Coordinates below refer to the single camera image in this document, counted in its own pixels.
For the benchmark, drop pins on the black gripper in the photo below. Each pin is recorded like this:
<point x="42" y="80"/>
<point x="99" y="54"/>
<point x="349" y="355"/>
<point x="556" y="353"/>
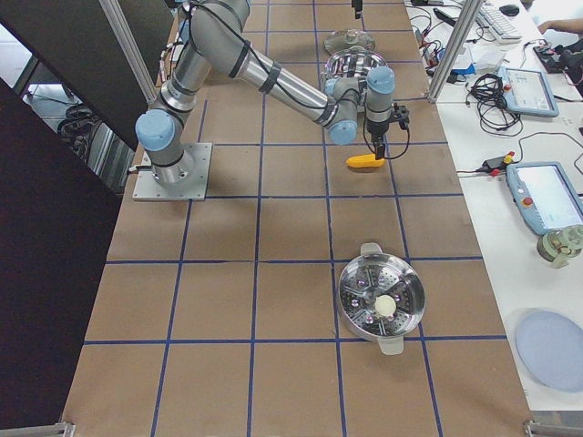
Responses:
<point x="377" y="129"/>

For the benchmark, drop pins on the yellow corn cob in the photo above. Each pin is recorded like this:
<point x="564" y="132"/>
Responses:
<point x="364" y="163"/>

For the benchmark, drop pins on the glass pot lid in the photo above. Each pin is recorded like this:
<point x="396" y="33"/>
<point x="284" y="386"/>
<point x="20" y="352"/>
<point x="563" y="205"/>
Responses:
<point x="343" y="39"/>

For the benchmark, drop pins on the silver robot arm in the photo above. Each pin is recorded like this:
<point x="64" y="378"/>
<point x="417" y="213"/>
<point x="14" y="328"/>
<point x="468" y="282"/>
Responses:
<point x="214" y="40"/>

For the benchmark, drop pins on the pale green electric pot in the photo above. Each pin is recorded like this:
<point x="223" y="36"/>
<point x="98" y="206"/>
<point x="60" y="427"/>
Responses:
<point x="352" y="62"/>

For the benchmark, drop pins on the steel steamer pot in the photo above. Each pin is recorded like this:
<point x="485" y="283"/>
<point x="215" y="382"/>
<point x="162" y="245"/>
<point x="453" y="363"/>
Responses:
<point x="362" y="280"/>

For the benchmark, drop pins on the blue cardboard box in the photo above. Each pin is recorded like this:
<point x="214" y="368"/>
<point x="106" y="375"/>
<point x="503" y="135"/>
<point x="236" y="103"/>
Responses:
<point x="464" y="63"/>

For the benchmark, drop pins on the black power adapter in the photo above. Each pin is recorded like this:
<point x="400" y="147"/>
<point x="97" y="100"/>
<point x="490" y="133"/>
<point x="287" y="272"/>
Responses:
<point x="492" y="166"/>

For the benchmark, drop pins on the white keyboard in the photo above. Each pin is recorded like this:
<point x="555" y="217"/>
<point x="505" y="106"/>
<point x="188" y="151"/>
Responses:
<point x="497" y="24"/>

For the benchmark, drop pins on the far teach pendant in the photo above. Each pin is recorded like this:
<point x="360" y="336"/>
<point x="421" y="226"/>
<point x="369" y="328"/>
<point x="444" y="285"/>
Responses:
<point x="527" y="92"/>

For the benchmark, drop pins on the teach pendant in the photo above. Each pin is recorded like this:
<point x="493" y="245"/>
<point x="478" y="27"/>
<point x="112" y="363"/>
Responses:
<point x="527" y="92"/>
<point x="544" y="196"/>

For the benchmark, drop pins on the near teach pendant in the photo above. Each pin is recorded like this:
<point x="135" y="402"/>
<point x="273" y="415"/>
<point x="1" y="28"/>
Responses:
<point x="544" y="196"/>

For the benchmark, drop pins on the white steamed bun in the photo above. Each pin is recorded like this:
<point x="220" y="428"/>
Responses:
<point x="385" y="305"/>

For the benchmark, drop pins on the glass jar with lid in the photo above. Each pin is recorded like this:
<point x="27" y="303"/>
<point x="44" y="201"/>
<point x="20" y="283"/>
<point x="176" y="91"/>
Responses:
<point x="560" y="245"/>

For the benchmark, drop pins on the brown paper table cover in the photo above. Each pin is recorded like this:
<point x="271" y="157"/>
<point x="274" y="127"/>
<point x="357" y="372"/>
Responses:
<point x="218" y="318"/>

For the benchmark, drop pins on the blue round plate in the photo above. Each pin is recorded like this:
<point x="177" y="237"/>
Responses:
<point x="550" y="346"/>

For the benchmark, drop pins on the aluminium frame post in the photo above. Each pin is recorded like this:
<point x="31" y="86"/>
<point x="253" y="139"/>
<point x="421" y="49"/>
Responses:
<point x="456" y="41"/>

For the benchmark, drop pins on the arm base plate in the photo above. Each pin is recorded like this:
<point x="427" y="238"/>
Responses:
<point x="196" y="173"/>

